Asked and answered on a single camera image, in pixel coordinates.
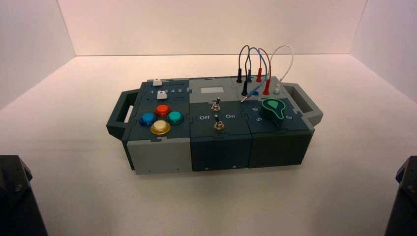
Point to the green teardrop rotary knob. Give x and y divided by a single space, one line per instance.
273 110

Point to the blue round push button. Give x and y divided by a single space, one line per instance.
148 119

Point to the yellow round push button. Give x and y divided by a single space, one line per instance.
160 127

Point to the green round push button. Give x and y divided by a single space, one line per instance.
175 117

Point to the silver toggle switch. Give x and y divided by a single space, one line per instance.
215 105
218 123

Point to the grey display screen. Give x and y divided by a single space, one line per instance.
212 90

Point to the white slider knob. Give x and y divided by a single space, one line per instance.
162 95
157 82

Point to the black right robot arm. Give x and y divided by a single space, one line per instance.
404 202

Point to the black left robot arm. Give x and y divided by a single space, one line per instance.
14 202

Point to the dark teal modular control box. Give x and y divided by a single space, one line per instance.
221 146

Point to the red round push button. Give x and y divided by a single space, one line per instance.
162 110

